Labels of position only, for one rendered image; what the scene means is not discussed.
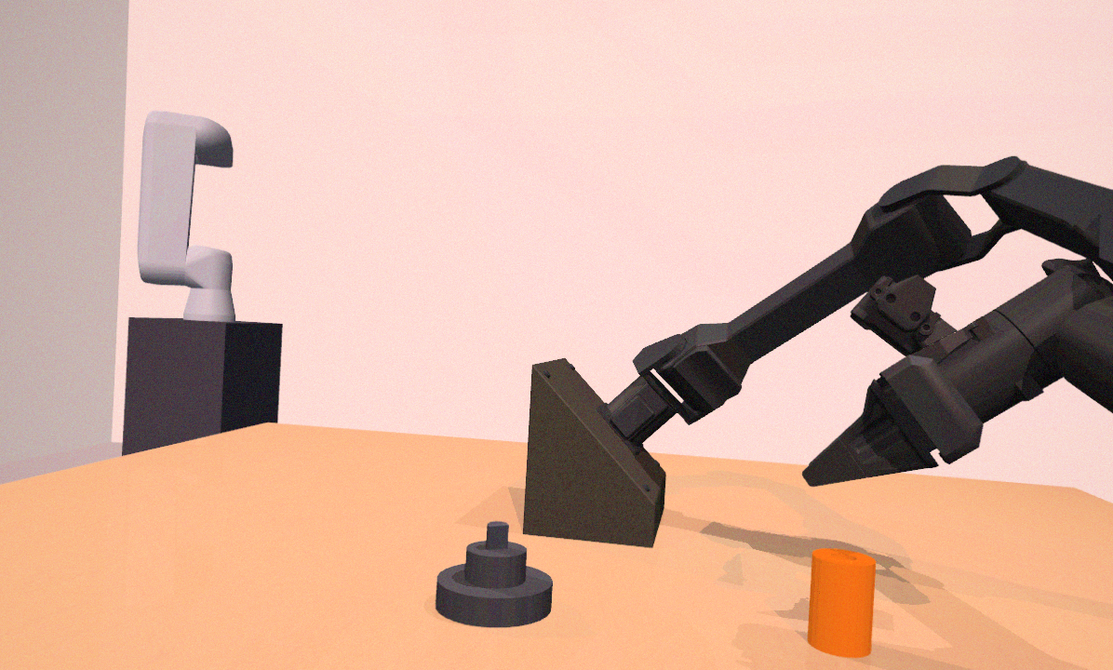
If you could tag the orange knob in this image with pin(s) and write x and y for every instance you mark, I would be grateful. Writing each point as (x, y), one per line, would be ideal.
(841, 602)

